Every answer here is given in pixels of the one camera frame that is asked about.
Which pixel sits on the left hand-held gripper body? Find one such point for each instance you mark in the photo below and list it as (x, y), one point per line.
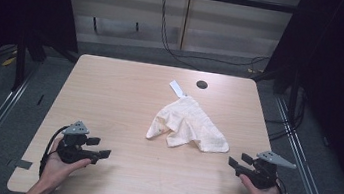
(73, 149)

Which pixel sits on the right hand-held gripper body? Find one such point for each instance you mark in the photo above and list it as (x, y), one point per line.
(264, 174)

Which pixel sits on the cream towel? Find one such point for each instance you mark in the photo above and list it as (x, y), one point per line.
(190, 124)

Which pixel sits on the person's left hand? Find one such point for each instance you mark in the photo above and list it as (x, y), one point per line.
(56, 171)

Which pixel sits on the grey floor tape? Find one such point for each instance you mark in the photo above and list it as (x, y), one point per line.
(24, 164)

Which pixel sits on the black table grommet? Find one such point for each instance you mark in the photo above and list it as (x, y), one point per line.
(202, 84)

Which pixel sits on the white towel tag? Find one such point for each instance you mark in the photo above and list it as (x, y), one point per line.
(177, 88)

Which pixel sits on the yellow floor scrap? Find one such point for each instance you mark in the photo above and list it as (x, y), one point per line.
(9, 61)

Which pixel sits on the black curtain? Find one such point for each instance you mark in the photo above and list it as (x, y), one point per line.
(10, 5)
(340, 82)

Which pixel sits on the black stand post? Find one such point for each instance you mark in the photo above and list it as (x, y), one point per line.
(19, 67)

